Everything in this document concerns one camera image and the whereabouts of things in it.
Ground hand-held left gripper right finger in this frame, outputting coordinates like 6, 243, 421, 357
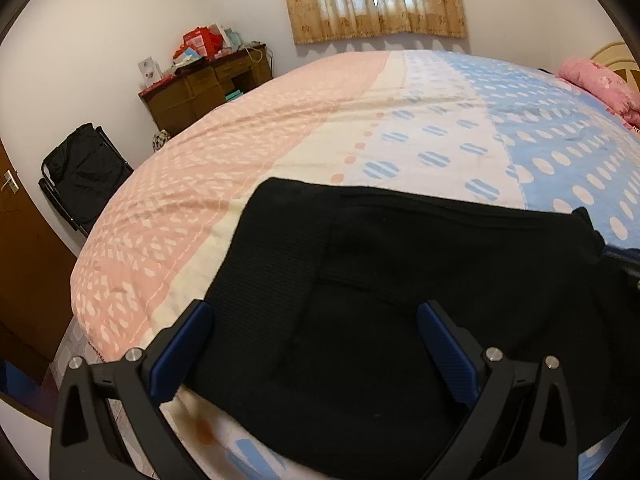
416, 300, 578, 480

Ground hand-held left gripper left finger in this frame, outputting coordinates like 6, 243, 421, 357
50, 300, 215, 480

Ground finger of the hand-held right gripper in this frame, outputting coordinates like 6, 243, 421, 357
600, 245, 640, 291

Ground black pants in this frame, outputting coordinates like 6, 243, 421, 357
187, 176, 640, 480

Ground brown wooden door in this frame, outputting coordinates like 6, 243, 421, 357
0, 140, 78, 411

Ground pink pillow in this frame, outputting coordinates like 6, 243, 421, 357
557, 57, 640, 126

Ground cream wooden headboard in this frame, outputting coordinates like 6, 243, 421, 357
590, 41, 640, 96

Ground black folding chair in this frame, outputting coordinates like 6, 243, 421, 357
39, 122, 135, 238

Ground bed with patterned sheet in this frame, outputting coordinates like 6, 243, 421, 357
70, 49, 640, 480

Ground brown wooden desk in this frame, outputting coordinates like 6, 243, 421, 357
138, 44, 273, 137

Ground white greeting card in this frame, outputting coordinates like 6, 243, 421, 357
137, 56, 163, 83

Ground red gift bag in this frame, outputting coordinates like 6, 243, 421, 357
182, 26, 223, 56

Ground beige patterned curtain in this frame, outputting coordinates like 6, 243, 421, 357
276, 0, 469, 45

